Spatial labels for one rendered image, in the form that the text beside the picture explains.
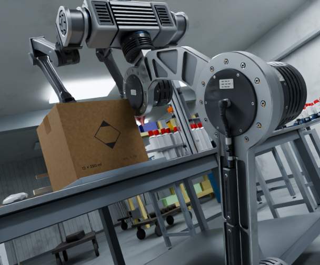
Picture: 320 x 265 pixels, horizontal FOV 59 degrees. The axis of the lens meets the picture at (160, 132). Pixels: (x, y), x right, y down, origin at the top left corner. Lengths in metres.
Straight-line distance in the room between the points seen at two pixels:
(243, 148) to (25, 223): 0.59
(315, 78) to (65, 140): 5.62
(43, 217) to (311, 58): 5.82
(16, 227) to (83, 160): 0.28
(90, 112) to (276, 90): 0.64
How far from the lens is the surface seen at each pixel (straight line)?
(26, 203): 0.82
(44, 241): 10.04
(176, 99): 1.73
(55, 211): 0.88
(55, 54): 1.33
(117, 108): 1.10
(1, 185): 10.12
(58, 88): 1.54
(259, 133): 0.67
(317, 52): 6.20
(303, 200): 2.63
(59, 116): 0.99
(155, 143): 1.68
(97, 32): 1.17
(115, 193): 0.97
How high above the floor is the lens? 0.74
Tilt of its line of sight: 11 degrees up
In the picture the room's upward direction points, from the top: 20 degrees counter-clockwise
